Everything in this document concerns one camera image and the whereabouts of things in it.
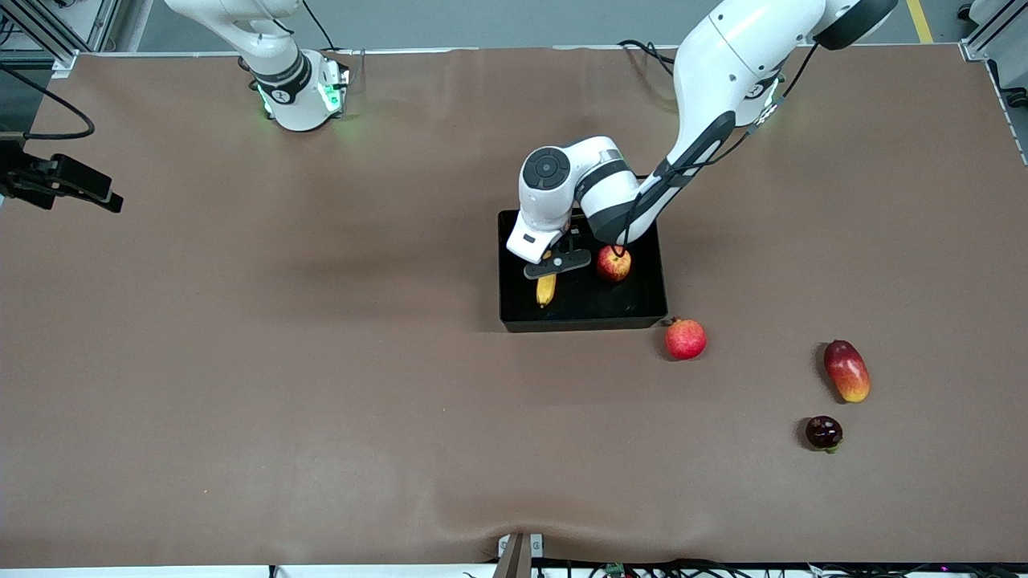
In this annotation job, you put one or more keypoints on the red yellow apple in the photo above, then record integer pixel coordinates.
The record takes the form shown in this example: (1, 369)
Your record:
(614, 266)

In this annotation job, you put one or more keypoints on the red pomegranate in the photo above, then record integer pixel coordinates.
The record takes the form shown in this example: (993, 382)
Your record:
(685, 339)

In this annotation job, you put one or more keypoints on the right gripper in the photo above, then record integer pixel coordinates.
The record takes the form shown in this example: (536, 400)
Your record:
(30, 181)

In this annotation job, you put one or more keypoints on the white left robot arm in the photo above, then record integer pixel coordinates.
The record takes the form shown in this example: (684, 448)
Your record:
(723, 64)

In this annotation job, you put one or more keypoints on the black plastic box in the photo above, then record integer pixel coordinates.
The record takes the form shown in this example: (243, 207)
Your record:
(594, 305)

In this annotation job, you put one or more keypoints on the dark purple mangosteen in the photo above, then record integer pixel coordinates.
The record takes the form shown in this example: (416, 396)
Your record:
(823, 432)

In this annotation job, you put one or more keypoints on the metal table edge bracket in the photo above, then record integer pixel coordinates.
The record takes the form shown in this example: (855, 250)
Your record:
(514, 558)

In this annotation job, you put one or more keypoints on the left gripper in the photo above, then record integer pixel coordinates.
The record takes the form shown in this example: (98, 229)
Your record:
(564, 245)

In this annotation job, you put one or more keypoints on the brown table mat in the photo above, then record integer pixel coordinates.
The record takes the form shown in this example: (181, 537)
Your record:
(321, 361)

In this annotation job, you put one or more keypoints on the aluminium frame post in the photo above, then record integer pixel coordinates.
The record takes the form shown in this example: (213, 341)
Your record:
(992, 32)
(40, 36)

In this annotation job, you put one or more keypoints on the red yellow mango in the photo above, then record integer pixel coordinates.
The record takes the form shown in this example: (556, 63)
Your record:
(847, 371)

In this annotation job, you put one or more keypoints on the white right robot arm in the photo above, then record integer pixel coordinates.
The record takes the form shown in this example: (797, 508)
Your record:
(289, 88)

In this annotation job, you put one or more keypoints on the yellow banana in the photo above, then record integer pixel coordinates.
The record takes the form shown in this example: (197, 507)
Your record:
(546, 291)

